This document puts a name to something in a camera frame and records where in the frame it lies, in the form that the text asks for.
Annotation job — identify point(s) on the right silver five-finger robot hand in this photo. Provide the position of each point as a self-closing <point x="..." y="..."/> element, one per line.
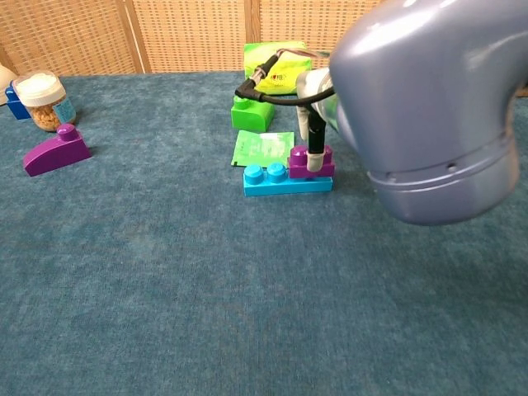
<point x="317" y="142"/>

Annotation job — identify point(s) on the purple two-stud brick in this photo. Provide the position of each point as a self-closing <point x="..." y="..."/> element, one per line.
<point x="297" y="165"/>

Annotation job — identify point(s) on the long blue four-stud brick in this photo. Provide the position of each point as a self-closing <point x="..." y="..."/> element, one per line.
<point x="264" y="187"/>

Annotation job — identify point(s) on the green sloped brick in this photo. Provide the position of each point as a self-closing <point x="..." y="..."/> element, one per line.
<point x="251" y="117"/>

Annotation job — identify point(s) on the purple sloped brick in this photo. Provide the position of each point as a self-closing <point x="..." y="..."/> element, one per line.
<point x="53" y="154"/>

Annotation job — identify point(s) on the green flat sachet packet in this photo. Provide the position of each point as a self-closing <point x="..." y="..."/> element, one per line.
<point x="260" y="148"/>

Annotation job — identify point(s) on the green yellow tissue pack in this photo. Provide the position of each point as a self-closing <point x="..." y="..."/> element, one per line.
<point x="264" y="53"/>

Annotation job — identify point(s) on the woven bamboo folding screen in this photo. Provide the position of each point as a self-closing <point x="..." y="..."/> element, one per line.
<point x="189" y="37"/>

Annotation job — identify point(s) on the blue table cloth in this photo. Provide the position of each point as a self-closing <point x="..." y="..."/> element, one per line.
<point x="206" y="288"/>

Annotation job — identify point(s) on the clear jar with white lid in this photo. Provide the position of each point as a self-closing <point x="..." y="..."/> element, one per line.
<point x="41" y="95"/>

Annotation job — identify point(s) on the blue white object behind jar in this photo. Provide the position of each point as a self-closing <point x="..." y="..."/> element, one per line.
<point x="16" y="108"/>

